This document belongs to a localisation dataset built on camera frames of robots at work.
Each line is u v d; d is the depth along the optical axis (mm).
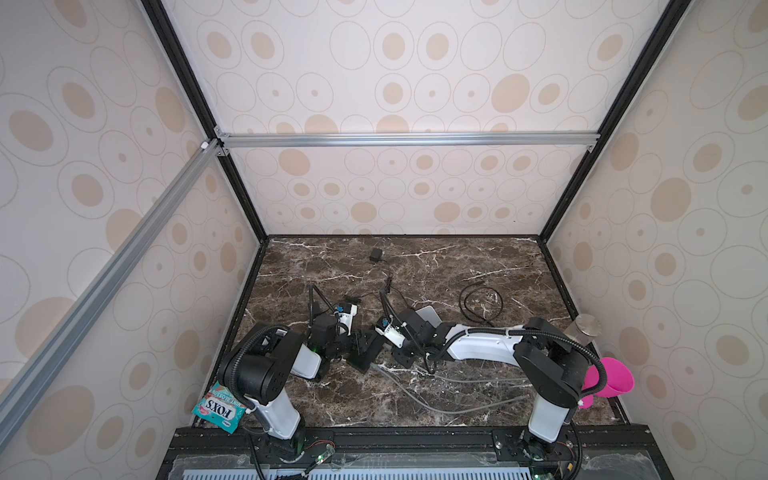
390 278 1062
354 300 1003
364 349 837
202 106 828
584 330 793
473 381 848
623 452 733
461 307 991
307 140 1835
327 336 733
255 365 454
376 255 1126
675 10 673
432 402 813
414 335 686
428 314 969
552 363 470
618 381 741
